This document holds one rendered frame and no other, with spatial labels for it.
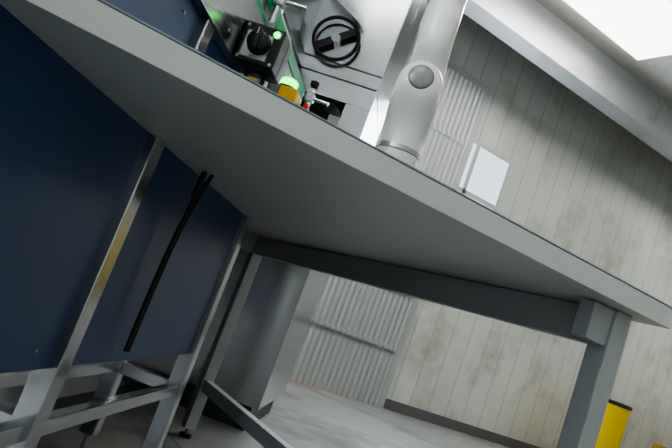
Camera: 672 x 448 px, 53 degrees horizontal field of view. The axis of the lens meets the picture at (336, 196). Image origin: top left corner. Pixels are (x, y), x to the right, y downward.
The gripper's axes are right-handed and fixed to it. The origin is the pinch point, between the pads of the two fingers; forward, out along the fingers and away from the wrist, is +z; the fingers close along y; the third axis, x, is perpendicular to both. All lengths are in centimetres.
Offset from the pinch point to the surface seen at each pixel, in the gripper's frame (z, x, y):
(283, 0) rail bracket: 21, -43, 16
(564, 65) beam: -163, 336, 122
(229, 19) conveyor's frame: 37, -65, 16
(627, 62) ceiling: -193, 360, 172
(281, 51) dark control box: 37, -55, 24
